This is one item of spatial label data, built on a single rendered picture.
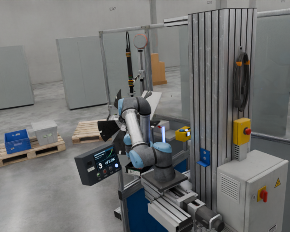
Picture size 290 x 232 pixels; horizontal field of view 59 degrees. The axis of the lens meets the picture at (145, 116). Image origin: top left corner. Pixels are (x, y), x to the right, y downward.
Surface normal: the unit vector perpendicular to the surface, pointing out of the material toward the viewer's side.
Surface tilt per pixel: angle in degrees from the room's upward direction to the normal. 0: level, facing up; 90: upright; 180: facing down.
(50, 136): 96
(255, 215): 90
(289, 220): 90
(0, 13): 90
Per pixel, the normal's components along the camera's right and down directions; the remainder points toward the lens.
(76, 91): 0.36, 0.25
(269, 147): -0.68, 0.26
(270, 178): 0.55, 0.21
